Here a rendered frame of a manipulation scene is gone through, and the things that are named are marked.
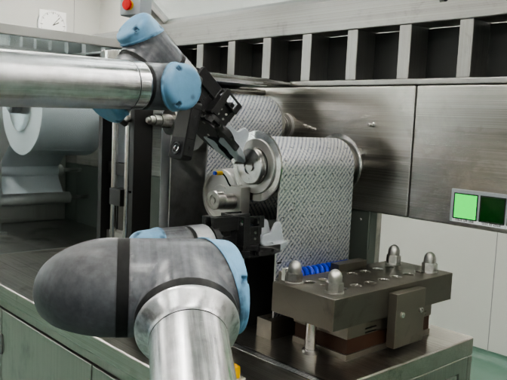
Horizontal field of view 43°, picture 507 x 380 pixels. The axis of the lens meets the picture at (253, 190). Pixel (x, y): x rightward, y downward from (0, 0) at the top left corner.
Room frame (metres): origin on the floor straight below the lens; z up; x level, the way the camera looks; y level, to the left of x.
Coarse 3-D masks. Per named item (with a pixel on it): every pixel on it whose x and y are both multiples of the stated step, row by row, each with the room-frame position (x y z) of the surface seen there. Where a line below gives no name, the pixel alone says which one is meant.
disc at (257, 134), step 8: (248, 136) 1.37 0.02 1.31; (256, 136) 1.35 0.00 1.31; (264, 136) 1.33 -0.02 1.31; (272, 144) 1.31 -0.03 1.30; (280, 152) 1.30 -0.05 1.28; (280, 160) 1.29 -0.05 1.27; (280, 168) 1.29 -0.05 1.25; (280, 176) 1.29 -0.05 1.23; (240, 184) 1.38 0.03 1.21; (256, 184) 1.34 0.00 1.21; (272, 184) 1.31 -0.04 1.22; (264, 192) 1.33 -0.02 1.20; (272, 192) 1.31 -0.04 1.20; (256, 200) 1.34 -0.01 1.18; (264, 200) 1.33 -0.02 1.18
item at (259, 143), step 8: (248, 144) 1.36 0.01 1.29; (256, 144) 1.34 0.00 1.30; (264, 144) 1.32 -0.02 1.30; (264, 152) 1.32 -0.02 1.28; (272, 152) 1.31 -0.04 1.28; (272, 160) 1.30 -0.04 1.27; (272, 168) 1.30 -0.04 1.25; (240, 176) 1.38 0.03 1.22; (272, 176) 1.30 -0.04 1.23; (248, 184) 1.36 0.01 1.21; (264, 184) 1.32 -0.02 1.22; (256, 192) 1.34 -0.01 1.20
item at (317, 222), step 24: (288, 192) 1.32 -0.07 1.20; (312, 192) 1.37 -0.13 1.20; (336, 192) 1.43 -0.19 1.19; (288, 216) 1.33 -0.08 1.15; (312, 216) 1.38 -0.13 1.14; (336, 216) 1.43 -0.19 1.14; (312, 240) 1.38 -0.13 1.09; (336, 240) 1.44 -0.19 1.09; (288, 264) 1.33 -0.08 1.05; (312, 264) 1.38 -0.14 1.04
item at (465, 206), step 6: (456, 198) 1.36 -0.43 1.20; (462, 198) 1.35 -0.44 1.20; (468, 198) 1.34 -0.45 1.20; (474, 198) 1.33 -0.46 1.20; (456, 204) 1.36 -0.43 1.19; (462, 204) 1.35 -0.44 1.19; (468, 204) 1.34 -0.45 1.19; (474, 204) 1.33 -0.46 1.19; (456, 210) 1.36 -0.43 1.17; (462, 210) 1.35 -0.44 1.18; (468, 210) 1.34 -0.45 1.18; (474, 210) 1.33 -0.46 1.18; (456, 216) 1.36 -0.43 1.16; (462, 216) 1.35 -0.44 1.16; (468, 216) 1.34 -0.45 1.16; (474, 216) 1.33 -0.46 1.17
